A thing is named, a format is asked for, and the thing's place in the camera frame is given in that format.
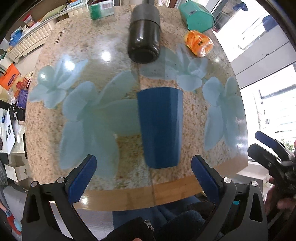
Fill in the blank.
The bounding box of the orange cardboard box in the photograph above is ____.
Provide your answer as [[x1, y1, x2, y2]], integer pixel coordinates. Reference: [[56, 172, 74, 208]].
[[0, 63, 20, 90]]

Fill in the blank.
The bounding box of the white tufted bench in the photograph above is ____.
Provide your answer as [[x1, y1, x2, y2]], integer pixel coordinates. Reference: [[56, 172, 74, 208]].
[[8, 6, 88, 63]]

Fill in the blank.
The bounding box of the purple small box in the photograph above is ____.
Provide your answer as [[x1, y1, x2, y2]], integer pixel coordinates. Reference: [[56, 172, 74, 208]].
[[16, 89, 28, 109]]

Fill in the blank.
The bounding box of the green label glass jar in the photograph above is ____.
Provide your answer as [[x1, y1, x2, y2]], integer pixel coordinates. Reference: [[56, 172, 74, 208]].
[[88, 1, 114, 20]]

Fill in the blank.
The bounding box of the blue cup yellow inside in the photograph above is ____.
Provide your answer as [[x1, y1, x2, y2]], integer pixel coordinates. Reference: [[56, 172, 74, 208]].
[[137, 87, 183, 169]]

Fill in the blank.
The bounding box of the teal hexagonal box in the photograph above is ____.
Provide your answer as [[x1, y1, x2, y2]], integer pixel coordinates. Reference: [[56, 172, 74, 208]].
[[179, 1, 214, 33]]

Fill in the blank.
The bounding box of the black thermos bottle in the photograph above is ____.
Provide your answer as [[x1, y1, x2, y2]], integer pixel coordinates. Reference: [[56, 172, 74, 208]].
[[127, 1, 161, 64]]

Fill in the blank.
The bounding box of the orange plastic jar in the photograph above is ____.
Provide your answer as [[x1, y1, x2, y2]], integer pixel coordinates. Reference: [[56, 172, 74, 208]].
[[184, 30, 214, 57]]

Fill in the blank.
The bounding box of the person's right hand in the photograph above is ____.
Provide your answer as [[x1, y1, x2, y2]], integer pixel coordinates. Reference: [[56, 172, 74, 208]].
[[264, 177, 295, 219]]

